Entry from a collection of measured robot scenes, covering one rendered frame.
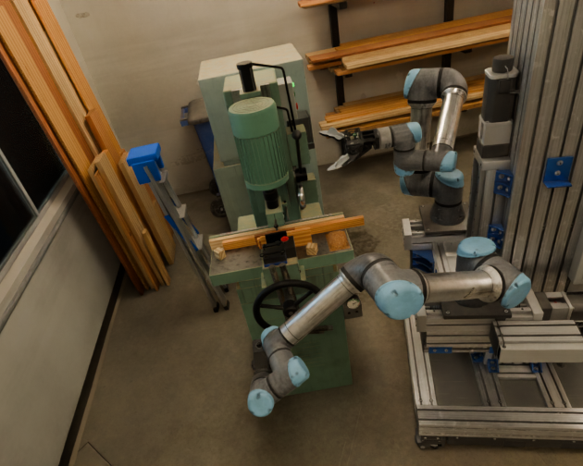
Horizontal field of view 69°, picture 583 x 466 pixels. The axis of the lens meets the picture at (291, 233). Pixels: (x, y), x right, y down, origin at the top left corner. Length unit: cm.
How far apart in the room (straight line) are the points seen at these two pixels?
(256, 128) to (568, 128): 98
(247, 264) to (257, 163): 44
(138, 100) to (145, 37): 53
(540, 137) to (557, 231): 40
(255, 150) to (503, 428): 149
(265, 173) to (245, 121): 21
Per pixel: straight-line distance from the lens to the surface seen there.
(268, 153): 157
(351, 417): 230
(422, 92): 186
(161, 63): 399
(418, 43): 377
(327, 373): 228
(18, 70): 279
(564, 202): 170
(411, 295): 117
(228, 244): 186
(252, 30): 391
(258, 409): 129
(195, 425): 246
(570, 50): 146
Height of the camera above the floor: 199
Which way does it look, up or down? 35 degrees down
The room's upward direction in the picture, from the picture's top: 11 degrees counter-clockwise
